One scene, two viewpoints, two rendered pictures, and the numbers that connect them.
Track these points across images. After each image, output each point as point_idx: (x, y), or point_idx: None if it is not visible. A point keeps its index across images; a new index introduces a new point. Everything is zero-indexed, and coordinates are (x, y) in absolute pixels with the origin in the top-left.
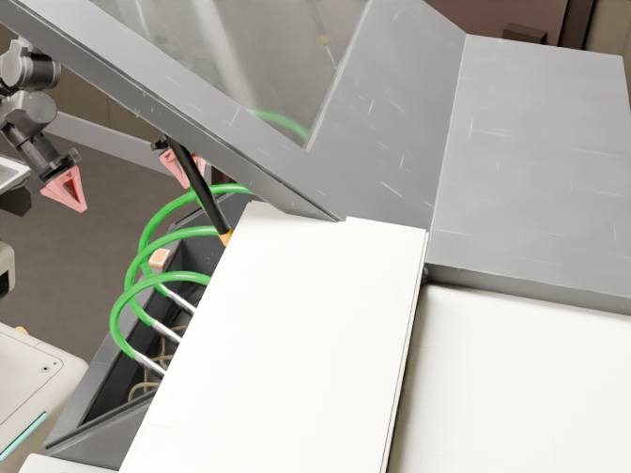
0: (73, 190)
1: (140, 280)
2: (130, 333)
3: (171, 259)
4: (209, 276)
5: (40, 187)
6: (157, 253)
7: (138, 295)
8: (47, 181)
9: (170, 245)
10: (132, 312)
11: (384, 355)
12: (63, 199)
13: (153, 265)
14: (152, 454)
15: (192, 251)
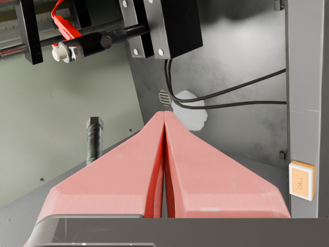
0: (169, 216)
1: (317, 133)
2: (286, 2)
3: (289, 179)
4: (281, 177)
5: (229, 232)
6: (304, 187)
7: (306, 97)
8: (76, 234)
9: (300, 208)
10: (298, 52)
11: None
12: (168, 143)
13: (305, 165)
14: None
15: (286, 204)
